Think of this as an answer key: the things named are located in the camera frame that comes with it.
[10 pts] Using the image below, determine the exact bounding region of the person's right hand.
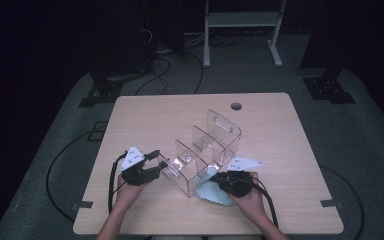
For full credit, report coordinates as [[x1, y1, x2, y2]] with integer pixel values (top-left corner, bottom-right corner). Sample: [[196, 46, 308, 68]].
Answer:
[[229, 171, 268, 222]]

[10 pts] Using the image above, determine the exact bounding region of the dark equipment rack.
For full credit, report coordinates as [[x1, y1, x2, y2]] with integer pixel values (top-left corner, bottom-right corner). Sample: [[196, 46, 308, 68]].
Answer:
[[89, 0, 155, 78]]

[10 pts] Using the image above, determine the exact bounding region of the white metal stand frame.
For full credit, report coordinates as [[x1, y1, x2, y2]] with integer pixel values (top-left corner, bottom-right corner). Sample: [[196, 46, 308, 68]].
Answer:
[[203, 0, 288, 69]]

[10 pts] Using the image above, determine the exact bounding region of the black cable tangle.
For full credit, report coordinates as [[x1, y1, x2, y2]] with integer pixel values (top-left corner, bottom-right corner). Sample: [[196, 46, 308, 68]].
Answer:
[[209, 32, 244, 48]]

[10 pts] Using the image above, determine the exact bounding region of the black flat stand base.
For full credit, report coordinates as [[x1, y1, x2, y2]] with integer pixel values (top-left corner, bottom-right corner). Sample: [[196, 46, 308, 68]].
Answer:
[[301, 64, 357, 105]]

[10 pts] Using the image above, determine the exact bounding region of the long black floor cable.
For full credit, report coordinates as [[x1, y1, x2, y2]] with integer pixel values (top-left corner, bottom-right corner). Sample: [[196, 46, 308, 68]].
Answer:
[[45, 129, 96, 224], [319, 165, 365, 240]]

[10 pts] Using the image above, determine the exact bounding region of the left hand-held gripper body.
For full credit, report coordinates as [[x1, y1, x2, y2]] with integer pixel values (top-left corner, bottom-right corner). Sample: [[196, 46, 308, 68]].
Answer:
[[119, 145, 157, 187]]

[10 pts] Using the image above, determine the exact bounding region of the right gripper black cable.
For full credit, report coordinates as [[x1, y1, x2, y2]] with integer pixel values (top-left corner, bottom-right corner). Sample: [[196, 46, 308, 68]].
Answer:
[[251, 175, 280, 228]]

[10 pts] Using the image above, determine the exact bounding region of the light blue cleaning cloth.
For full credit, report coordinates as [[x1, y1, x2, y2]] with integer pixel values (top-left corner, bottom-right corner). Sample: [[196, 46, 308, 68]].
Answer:
[[193, 166, 236, 208]]

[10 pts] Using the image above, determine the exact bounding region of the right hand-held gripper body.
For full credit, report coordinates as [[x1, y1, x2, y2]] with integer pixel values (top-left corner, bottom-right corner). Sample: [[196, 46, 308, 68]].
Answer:
[[223, 156, 265, 198]]

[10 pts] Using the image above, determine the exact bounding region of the clear acrylic divided organizer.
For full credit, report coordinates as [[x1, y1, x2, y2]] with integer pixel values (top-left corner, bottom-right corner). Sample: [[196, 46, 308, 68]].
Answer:
[[158, 109, 243, 199]]

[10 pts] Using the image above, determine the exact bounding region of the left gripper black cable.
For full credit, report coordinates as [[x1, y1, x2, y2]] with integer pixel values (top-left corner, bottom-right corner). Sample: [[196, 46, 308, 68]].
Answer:
[[107, 151, 130, 215]]

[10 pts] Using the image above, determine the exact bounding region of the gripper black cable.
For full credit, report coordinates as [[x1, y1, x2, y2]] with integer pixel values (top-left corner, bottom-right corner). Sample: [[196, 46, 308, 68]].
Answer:
[[107, 151, 130, 215], [251, 175, 280, 228]]

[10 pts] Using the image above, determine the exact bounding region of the white floor cables bundle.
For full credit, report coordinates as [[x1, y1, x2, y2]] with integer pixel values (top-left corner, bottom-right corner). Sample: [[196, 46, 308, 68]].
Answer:
[[183, 31, 208, 48]]

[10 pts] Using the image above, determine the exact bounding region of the black stand base with feet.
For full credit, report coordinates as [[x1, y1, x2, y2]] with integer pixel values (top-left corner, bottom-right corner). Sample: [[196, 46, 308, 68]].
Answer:
[[78, 68, 130, 109]]

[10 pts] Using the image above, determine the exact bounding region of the person's left hand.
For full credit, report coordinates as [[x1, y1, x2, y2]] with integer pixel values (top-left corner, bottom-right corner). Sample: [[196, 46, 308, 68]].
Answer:
[[114, 174, 148, 210]]

